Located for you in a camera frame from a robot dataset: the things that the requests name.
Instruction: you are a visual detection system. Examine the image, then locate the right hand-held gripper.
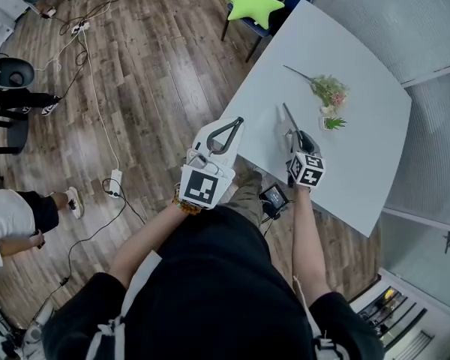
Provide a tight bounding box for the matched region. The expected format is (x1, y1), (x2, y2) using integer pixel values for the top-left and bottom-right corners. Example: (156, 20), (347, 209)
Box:
(282, 102), (326, 190)

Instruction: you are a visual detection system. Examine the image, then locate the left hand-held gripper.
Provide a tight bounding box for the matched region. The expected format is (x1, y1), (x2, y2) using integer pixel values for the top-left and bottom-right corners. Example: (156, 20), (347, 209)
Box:
(178, 115), (246, 211)

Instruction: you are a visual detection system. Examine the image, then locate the person's right forearm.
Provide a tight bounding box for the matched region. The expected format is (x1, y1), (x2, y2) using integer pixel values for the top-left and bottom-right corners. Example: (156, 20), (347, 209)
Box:
(291, 185), (331, 305)

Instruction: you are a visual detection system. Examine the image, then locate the person's left forearm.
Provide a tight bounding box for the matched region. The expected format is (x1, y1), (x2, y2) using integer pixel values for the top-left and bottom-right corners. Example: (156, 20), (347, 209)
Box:
(108, 202), (191, 288)

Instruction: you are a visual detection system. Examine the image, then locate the small white potted plant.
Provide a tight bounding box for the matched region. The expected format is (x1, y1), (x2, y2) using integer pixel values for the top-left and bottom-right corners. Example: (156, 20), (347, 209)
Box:
(319, 115), (348, 131)

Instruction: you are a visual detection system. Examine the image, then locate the person's olive trouser leg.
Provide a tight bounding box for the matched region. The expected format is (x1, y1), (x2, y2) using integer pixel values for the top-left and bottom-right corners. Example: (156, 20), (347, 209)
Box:
(220, 181), (264, 229)

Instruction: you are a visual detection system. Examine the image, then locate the person's brown shoe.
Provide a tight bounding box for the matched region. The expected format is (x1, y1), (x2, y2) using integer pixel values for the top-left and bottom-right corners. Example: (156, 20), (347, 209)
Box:
(234, 169), (264, 188)

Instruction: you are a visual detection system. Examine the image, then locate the artificial flower bouquet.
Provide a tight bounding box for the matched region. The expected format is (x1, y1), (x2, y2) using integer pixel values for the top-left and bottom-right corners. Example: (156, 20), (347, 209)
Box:
(283, 64), (350, 114)

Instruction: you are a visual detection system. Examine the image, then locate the black screen device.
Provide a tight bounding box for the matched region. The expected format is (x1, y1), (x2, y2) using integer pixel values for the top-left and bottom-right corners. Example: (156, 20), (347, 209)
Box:
(258, 183), (290, 219)

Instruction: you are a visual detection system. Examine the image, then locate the person's black shirt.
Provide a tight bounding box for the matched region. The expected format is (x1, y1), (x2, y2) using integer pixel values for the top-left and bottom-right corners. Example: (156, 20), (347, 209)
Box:
(40, 205), (386, 360)

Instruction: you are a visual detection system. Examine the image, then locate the green star pillow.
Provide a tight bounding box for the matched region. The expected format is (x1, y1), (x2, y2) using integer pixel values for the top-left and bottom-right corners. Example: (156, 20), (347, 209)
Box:
(221, 0), (286, 29)

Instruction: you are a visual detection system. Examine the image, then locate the black stool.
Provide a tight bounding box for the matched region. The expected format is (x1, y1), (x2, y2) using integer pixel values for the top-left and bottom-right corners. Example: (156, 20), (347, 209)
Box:
(0, 106), (30, 156)

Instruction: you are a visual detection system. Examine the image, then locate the black window railing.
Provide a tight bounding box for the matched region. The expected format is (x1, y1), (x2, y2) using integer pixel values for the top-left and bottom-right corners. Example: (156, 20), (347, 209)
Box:
(354, 285), (436, 360)

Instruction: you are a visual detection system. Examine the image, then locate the amber bead bracelet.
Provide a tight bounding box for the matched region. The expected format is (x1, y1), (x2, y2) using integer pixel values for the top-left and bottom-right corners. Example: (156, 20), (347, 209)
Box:
(172, 195), (203, 216)

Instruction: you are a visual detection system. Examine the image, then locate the white fabric strap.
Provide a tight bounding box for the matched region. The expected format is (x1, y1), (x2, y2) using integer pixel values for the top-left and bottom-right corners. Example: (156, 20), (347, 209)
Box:
(85, 249), (162, 360)

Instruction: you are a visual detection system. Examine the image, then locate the white power cable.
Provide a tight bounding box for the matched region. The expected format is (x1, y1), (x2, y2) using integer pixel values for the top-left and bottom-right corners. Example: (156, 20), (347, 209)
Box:
(82, 31), (120, 171)

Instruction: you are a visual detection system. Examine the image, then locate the black power cable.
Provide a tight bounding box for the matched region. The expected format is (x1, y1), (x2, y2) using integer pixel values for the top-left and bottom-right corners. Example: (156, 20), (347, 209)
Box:
(25, 178), (147, 329)

